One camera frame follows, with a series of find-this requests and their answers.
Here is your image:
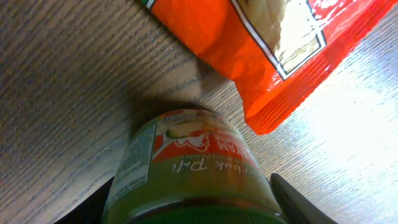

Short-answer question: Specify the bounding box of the green lidded spice jar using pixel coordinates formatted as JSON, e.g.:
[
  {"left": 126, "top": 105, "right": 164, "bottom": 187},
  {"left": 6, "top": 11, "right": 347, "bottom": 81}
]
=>
[{"left": 101, "top": 109, "right": 283, "bottom": 223}]

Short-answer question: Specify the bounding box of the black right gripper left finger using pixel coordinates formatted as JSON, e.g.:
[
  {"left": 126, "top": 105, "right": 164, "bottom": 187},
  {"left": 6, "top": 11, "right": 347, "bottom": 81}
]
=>
[{"left": 55, "top": 177, "right": 114, "bottom": 224}]

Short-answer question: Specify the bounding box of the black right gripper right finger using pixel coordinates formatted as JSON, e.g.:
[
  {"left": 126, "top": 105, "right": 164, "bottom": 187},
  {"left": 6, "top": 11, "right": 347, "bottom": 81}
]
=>
[{"left": 270, "top": 173, "right": 337, "bottom": 224}]

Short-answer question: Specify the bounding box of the red spaghetti pasta package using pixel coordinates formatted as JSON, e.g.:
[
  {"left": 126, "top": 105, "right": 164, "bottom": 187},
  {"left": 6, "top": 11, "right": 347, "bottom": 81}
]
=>
[{"left": 141, "top": 0, "right": 397, "bottom": 134}]

